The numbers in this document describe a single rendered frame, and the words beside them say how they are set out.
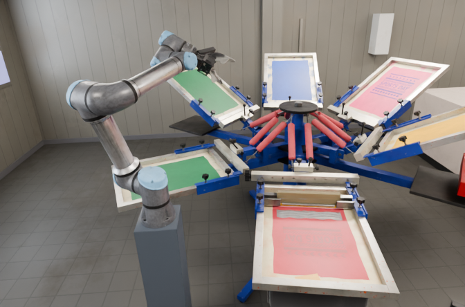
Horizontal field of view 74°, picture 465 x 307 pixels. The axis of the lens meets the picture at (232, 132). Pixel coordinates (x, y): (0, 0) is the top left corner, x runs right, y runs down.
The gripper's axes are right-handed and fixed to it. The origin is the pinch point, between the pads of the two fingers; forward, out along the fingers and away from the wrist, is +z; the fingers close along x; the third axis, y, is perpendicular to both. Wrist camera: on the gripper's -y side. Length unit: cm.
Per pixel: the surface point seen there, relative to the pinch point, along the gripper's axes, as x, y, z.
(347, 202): -28, 12, 94
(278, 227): -47, 35, 63
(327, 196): -32, 11, 83
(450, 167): -83, -185, 305
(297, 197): -42, 14, 70
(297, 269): -33, 60, 68
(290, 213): -47, 22, 69
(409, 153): 1, -19, 114
